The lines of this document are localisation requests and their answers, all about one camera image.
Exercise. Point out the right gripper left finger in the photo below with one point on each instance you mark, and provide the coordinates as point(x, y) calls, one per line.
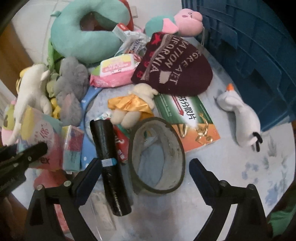
point(42, 221)

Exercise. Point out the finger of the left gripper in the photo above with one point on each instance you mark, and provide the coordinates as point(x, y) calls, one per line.
point(30, 150)

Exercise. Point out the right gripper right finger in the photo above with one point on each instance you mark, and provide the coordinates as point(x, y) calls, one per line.
point(249, 222)

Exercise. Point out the black bag roll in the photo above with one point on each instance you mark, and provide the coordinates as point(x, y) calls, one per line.
point(114, 187)

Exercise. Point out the white seagull plush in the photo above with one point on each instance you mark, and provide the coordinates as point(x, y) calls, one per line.
point(248, 128)

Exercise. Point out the cream bunny gold dress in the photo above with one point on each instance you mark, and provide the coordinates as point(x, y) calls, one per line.
point(136, 106)

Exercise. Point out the pastel tissue box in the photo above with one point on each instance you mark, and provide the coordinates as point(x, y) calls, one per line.
point(64, 142)

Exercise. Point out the pink flower tissue pack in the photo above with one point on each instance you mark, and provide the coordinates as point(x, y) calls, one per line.
point(51, 179)

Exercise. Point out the pink plush green spotted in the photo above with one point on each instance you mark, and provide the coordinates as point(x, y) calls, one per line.
point(9, 123)

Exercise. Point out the blue polka dot headband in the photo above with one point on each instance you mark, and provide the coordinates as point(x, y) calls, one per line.
point(88, 151)

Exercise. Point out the white plush animal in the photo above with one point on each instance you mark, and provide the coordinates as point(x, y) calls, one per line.
point(32, 92)

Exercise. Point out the grey plush toy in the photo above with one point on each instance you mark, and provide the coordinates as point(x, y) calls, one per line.
point(70, 89)

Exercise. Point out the red toothpaste box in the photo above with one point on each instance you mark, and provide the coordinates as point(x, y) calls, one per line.
point(121, 142)

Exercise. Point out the green plush toy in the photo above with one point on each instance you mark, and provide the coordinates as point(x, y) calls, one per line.
point(54, 58)

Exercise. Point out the teal neck pillow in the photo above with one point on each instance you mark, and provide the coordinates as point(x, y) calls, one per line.
point(88, 47)

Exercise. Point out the clear tape roll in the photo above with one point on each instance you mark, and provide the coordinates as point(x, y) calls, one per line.
point(156, 157)

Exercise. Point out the green orange medicine box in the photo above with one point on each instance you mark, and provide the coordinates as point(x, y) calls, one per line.
point(189, 118)

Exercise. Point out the red handbag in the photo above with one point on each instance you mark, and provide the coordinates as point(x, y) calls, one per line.
point(130, 25)

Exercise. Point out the maroon knit beanie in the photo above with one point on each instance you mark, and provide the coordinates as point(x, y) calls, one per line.
point(173, 66)

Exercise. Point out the blue plastic crate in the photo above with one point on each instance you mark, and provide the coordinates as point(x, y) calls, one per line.
point(254, 47)

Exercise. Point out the pink pig plush teal body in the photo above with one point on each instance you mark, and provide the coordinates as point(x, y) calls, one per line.
point(186, 23)

